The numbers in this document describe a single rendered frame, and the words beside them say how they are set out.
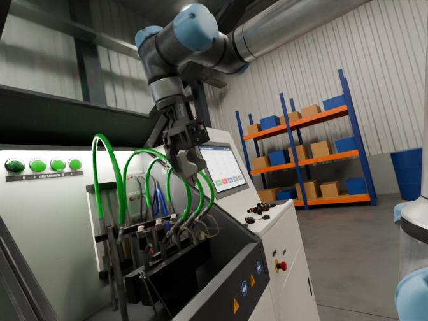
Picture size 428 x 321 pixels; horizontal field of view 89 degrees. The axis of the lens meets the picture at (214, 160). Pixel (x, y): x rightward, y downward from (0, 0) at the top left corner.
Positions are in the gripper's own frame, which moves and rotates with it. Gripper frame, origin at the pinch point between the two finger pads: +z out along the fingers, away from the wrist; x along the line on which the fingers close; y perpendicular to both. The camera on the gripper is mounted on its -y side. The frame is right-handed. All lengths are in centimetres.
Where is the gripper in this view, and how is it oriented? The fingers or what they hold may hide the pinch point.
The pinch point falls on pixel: (190, 181)
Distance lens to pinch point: 55.9
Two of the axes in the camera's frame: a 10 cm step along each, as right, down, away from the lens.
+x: 5.5, -2.8, 7.8
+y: 7.8, -1.5, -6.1
